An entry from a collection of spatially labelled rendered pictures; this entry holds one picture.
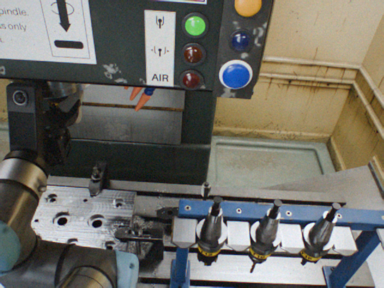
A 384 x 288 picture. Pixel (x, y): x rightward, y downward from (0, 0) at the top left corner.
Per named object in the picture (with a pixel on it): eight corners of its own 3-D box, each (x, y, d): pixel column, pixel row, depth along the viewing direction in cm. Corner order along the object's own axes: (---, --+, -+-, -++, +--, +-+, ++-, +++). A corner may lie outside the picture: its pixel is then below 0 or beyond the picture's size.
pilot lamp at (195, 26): (205, 38, 35) (207, 17, 33) (183, 36, 34) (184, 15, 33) (205, 35, 35) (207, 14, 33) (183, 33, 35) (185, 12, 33)
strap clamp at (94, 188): (102, 214, 108) (96, 183, 98) (92, 213, 108) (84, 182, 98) (110, 182, 118) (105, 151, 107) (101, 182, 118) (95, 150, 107)
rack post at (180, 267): (189, 294, 91) (197, 235, 71) (169, 294, 91) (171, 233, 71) (190, 261, 99) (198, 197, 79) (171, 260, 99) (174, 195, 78)
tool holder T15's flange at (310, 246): (329, 233, 73) (333, 227, 72) (330, 258, 69) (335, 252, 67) (300, 227, 74) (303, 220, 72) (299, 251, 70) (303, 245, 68)
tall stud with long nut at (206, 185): (207, 212, 111) (211, 186, 103) (198, 212, 111) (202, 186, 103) (207, 206, 113) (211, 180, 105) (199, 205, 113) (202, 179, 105)
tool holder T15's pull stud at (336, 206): (334, 214, 66) (341, 203, 63) (334, 221, 64) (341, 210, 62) (325, 212, 66) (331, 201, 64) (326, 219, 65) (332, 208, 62)
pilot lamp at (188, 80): (200, 90, 39) (201, 74, 37) (180, 89, 39) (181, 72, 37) (200, 87, 39) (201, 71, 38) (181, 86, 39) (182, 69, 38)
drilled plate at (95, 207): (125, 270, 91) (123, 261, 88) (17, 263, 90) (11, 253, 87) (137, 201, 108) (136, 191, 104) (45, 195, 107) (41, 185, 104)
